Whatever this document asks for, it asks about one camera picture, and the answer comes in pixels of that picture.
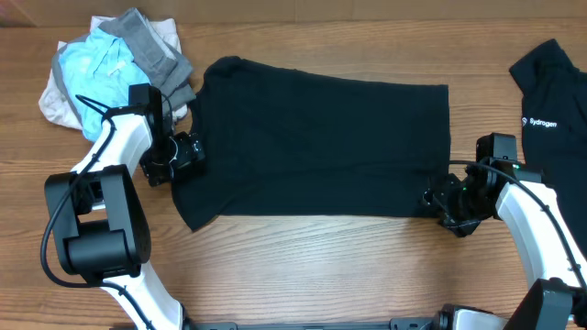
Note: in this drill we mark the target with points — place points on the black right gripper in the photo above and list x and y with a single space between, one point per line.
437 193

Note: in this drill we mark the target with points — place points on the black shirt with white logo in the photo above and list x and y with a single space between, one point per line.
554 127

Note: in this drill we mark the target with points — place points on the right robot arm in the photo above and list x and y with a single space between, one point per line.
554 265

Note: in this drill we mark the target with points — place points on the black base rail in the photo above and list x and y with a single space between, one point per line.
312 326

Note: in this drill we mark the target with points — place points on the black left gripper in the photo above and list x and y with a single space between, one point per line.
192 151

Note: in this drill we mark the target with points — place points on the black t-shirt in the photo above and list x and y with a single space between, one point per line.
288 142

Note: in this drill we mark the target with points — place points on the light blue folded shirt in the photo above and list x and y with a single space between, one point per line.
100 67

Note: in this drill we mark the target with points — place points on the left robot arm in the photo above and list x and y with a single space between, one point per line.
98 235

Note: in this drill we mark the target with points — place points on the grey folded garment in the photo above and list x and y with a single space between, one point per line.
167 70

